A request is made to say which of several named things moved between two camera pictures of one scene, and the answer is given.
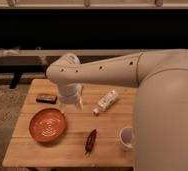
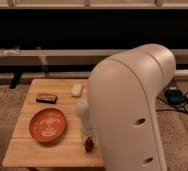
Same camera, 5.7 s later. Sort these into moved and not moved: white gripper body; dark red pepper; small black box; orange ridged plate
Moved: white gripper body
Not moved: dark red pepper; small black box; orange ridged plate
